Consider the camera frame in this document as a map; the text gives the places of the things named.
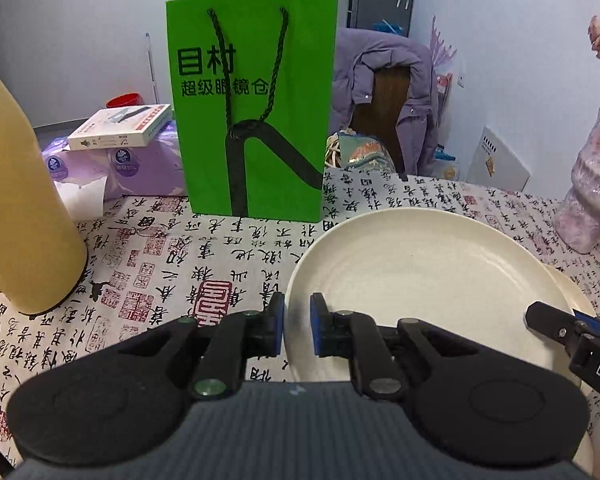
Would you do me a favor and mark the calligraphy print tablecloth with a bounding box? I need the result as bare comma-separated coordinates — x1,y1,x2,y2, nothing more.
0,167,600,480

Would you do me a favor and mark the purple wall sticker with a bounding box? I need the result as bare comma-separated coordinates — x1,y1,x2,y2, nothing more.
429,15,459,78

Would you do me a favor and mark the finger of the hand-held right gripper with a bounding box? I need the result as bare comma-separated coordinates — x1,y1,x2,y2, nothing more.
572,310,600,337
525,301,588,348

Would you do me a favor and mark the purple tissue pack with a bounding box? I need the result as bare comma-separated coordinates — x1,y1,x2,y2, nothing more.
40,122,186,198

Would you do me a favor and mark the colourful patterned cushion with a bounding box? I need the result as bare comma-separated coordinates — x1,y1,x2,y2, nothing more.
324,130,397,173

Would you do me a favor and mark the yellow thermos jug grey handle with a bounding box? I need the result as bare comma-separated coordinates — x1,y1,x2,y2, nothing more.
0,27,88,316

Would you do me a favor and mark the red basin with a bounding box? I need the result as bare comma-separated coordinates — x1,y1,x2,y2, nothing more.
106,92,142,110

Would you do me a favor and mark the white board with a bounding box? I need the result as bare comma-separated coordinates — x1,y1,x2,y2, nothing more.
466,126,531,192

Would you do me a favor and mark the purple padded jacket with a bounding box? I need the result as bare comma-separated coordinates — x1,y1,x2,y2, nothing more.
330,27,438,181

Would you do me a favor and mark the storage rack with bottles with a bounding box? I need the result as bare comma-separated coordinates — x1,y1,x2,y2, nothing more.
432,72,462,181

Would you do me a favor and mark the blue plastic bag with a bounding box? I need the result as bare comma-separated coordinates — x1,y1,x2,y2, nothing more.
374,20,412,37

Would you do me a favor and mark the cream round plate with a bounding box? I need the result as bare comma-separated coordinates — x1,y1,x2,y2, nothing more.
544,264,600,478
285,207,577,384

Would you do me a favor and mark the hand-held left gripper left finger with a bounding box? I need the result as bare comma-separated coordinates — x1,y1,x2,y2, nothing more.
102,291,287,402

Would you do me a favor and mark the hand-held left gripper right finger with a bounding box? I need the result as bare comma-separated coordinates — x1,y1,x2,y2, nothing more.
309,292,497,404

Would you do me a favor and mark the mop handle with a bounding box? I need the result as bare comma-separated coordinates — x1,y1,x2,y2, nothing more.
145,32,159,106

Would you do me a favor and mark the wooden chair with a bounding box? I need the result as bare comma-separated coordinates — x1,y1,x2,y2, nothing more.
352,66,412,173

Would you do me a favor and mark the pink textured vase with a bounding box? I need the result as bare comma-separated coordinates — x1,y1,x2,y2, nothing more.
552,107,600,255

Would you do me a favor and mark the white tissue paper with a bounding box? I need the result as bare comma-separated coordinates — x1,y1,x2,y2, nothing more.
55,178,106,221

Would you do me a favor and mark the green paper bag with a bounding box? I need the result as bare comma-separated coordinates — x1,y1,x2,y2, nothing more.
166,0,339,222

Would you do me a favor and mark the white flat box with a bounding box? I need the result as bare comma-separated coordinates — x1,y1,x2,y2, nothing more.
67,104,173,151

